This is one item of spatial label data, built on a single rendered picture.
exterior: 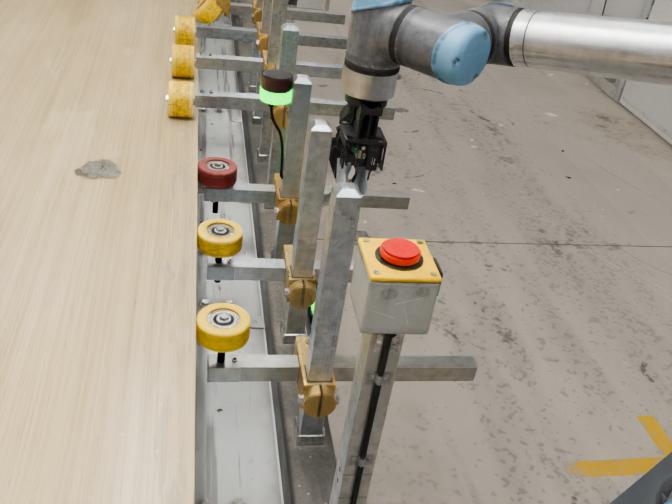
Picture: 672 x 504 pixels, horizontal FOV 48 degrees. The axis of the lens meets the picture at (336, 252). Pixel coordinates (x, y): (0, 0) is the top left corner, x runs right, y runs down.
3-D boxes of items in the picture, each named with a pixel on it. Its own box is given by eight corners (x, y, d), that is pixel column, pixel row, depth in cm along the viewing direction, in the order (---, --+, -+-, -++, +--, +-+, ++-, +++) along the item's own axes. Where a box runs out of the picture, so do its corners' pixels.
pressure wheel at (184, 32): (194, 43, 209) (194, 49, 217) (195, 13, 209) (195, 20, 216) (172, 41, 208) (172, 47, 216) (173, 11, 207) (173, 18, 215)
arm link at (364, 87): (339, 54, 125) (396, 59, 127) (335, 83, 128) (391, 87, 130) (348, 74, 118) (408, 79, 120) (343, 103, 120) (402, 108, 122)
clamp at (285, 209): (294, 194, 166) (297, 173, 163) (301, 226, 155) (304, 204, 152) (268, 193, 165) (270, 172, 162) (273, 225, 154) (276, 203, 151)
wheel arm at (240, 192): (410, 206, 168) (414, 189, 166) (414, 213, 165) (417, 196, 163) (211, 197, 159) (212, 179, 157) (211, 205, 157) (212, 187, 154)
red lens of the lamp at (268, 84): (290, 81, 145) (291, 70, 144) (293, 93, 140) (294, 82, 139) (259, 79, 144) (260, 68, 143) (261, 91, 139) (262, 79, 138)
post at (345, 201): (316, 436, 126) (358, 179, 100) (318, 452, 123) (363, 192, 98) (295, 436, 125) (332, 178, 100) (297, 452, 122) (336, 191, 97)
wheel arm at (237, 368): (467, 372, 129) (472, 352, 126) (472, 385, 126) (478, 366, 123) (206, 372, 120) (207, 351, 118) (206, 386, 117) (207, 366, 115)
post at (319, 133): (298, 347, 148) (330, 118, 122) (300, 359, 145) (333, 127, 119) (281, 347, 147) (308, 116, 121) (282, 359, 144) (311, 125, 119)
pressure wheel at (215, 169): (233, 203, 164) (236, 155, 158) (235, 222, 157) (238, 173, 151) (195, 201, 162) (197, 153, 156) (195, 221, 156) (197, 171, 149)
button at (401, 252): (413, 251, 76) (416, 237, 75) (422, 274, 73) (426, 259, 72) (374, 250, 76) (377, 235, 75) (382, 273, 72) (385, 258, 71)
